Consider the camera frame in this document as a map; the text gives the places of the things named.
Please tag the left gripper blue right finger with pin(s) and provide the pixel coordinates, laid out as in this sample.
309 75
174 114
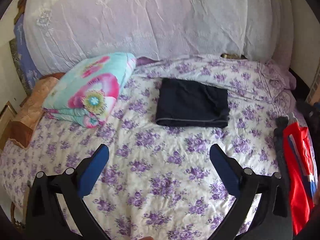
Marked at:
227 168

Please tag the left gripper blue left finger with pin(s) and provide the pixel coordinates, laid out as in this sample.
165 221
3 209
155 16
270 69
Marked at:
89 170

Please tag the navy blue pants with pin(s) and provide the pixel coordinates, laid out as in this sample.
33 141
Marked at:
185 103

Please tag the purple floral bed sheet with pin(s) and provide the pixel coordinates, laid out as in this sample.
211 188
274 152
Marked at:
159 181

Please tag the red blue white garment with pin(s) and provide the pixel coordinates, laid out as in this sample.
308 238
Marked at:
302 174

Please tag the orange brown pillow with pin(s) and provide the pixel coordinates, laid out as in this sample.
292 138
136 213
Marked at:
24 124

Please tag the teal pink floral blanket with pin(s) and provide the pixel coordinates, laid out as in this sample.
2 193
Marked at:
88 92

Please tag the lavender lace bedding pile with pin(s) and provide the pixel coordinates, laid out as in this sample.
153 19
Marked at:
61 33

